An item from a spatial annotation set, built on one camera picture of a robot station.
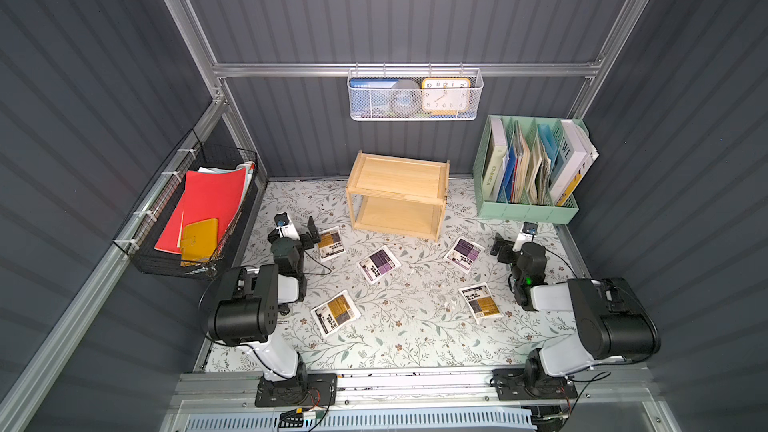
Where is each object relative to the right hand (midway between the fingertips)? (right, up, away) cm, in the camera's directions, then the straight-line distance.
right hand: (521, 237), depth 92 cm
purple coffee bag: (-45, -9, +4) cm, 46 cm away
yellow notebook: (-84, +2, -25) cm, 88 cm away
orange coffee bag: (-61, -3, +8) cm, 62 cm away
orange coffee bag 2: (-14, -19, -5) cm, 24 cm away
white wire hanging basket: (-15, +38, -1) cm, 41 cm away
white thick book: (+16, +26, 0) cm, 30 cm away
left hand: (-71, +5, -1) cm, 71 cm away
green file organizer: (+4, +22, +5) cm, 23 cm away
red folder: (-87, +13, -18) cm, 89 cm away
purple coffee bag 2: (-17, -6, +5) cm, 19 cm away
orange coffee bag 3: (-57, -21, -7) cm, 61 cm away
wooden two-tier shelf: (-39, +13, -3) cm, 41 cm away
